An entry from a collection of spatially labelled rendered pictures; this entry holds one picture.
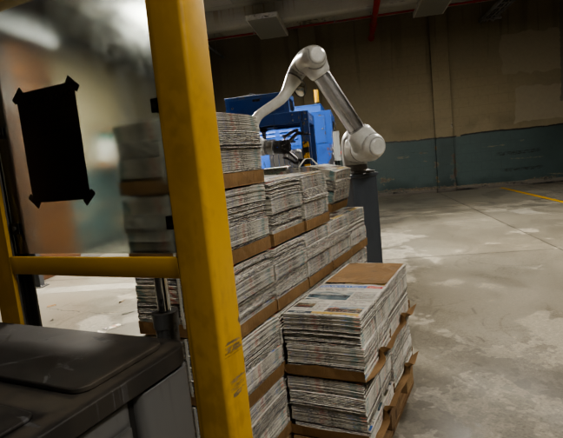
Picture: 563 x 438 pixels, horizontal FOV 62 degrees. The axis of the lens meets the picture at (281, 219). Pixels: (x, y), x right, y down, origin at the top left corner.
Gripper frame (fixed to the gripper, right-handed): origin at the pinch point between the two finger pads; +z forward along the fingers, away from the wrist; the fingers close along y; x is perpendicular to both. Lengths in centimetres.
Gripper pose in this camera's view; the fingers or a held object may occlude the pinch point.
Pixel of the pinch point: (307, 146)
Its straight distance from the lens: 268.3
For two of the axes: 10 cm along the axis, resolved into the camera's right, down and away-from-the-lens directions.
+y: 0.3, 9.9, 1.7
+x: -4.3, 1.7, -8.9
